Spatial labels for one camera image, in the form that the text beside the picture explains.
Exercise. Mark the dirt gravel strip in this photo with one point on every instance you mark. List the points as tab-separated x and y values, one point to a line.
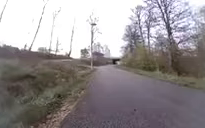
61	111

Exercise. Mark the grey asphalt road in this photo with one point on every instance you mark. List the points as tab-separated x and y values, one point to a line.
130	100

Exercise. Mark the building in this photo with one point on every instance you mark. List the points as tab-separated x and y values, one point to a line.
98	55

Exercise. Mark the green bushes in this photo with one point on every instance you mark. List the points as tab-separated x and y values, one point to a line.
141	60

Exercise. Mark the row of bare trees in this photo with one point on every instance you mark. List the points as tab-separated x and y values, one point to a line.
39	25

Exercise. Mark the dark underpass bridge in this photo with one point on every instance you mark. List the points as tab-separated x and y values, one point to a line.
115	61

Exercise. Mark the grass verge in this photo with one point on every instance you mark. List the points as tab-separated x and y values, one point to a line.
176	78

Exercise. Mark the wood of bare trees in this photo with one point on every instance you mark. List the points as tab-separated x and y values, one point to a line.
170	33

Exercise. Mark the lamp post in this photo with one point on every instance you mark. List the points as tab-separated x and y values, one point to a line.
91	43

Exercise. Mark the overgrown grass bank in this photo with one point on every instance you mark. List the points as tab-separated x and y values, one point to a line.
26	83

